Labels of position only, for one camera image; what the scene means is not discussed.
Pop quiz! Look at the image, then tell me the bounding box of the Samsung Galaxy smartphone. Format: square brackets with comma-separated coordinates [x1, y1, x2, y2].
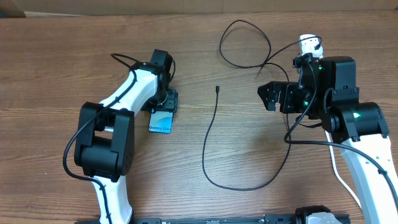
[149, 111, 174, 134]

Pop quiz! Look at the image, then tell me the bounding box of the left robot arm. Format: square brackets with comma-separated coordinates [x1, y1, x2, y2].
[68, 49, 178, 223]

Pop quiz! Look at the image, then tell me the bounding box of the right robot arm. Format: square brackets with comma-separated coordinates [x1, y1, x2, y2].
[257, 54, 397, 223]

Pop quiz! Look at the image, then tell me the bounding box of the cardboard sheet backdrop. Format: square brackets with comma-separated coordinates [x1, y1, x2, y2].
[1, 0, 397, 17]

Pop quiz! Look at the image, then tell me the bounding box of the white power strip cord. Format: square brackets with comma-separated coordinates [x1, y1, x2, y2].
[324, 130, 363, 209]

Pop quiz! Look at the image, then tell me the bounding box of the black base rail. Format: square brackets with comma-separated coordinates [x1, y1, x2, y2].
[74, 205, 352, 224]

